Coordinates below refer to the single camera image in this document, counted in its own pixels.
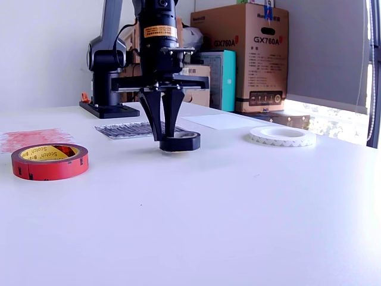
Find black tape roll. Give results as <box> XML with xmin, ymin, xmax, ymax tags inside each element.
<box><xmin>159</xmin><ymin>130</ymin><xmax>202</xmax><ymax>153</ymax></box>

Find red tape roll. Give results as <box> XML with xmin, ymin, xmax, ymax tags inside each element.
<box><xmin>11</xmin><ymin>143</ymin><xmax>89</xmax><ymax>182</ymax></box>

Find teal product box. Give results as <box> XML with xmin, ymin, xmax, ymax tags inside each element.
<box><xmin>190</xmin><ymin>49</ymin><xmax>237</xmax><ymax>113</ymax></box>

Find white plastic bag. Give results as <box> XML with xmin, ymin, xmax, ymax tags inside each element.
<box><xmin>182</xmin><ymin>26</ymin><xmax>204</xmax><ymax>55</ymax></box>

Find plain white paper sheet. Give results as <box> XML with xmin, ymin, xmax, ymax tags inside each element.
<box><xmin>180</xmin><ymin>113</ymin><xmax>270</xmax><ymax>131</ymax></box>

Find white bead chain cord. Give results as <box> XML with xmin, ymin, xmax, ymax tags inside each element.
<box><xmin>366</xmin><ymin>0</ymin><xmax>376</xmax><ymax>142</ymax></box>

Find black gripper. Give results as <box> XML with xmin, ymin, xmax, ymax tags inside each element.
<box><xmin>110</xmin><ymin>47</ymin><xmax>211</xmax><ymax>142</ymax></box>

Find red scribbled paper sheet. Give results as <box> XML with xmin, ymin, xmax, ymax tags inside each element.
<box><xmin>0</xmin><ymin>127</ymin><xmax>79</xmax><ymax>155</ymax></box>

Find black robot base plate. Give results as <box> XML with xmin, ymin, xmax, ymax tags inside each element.
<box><xmin>79</xmin><ymin>100</ymin><xmax>140</xmax><ymax>119</ymax></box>

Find black scribbled paper sheet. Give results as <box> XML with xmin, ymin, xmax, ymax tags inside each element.
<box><xmin>93</xmin><ymin>119</ymin><xmax>191</xmax><ymax>141</ymax></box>

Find cardboard box with blue print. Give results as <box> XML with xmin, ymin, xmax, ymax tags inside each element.
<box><xmin>118</xmin><ymin>63</ymin><xmax>211</xmax><ymax>107</ymax></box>

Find grey roller blind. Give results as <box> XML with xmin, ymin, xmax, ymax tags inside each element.
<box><xmin>275</xmin><ymin>0</ymin><xmax>370</xmax><ymax>116</ymax></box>

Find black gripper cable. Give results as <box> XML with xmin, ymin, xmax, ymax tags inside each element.
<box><xmin>112</xmin><ymin>17</ymin><xmax>140</xmax><ymax>72</ymax></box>

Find white tape roll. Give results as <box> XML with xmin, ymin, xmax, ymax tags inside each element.
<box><xmin>248</xmin><ymin>126</ymin><xmax>317</xmax><ymax>148</ymax></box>

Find small labelled cardboard box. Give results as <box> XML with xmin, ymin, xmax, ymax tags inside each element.
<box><xmin>120</xmin><ymin>18</ymin><xmax>184</xmax><ymax>64</ymax></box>

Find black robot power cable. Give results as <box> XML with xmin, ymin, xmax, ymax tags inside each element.
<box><xmin>130</xmin><ymin>64</ymin><xmax>144</xmax><ymax>102</ymax></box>

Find tall cardboard box GX760A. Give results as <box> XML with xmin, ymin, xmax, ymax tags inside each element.
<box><xmin>190</xmin><ymin>2</ymin><xmax>289</xmax><ymax>113</ymax></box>

